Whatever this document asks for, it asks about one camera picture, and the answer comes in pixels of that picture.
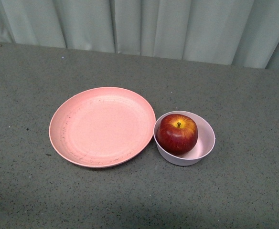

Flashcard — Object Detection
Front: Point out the grey-white curtain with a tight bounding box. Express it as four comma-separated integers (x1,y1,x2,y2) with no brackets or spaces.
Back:
0,0,279,70

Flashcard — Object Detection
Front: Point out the pale pink bowl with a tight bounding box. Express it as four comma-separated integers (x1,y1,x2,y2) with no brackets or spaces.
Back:
153,111,215,166

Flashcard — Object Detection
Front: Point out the red apple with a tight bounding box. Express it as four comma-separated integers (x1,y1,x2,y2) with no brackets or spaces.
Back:
156,114,198,156

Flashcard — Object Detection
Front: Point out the pink round plate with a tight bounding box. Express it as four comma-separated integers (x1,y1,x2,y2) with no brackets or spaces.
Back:
49,87,156,168

